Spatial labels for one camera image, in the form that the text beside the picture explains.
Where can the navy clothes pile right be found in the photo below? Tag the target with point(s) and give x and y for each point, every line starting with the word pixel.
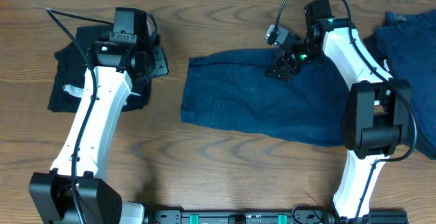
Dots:
pixel 408 42

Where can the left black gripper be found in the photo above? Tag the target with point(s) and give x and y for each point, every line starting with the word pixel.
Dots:
pixel 160 62

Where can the black garment in pile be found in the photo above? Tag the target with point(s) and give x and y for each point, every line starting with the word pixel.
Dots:
pixel 381 59

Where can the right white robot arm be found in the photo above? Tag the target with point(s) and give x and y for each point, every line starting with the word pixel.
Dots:
pixel 376 118

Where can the navy blue shorts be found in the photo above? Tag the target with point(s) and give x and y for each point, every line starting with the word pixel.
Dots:
pixel 229 91

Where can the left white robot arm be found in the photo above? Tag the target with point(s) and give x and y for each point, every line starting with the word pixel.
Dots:
pixel 75 189

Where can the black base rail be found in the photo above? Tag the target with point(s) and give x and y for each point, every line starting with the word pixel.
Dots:
pixel 238 217

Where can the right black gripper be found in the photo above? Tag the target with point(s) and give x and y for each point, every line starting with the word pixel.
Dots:
pixel 286 62

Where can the folded black shorts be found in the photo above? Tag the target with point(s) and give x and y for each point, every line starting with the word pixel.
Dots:
pixel 69 82

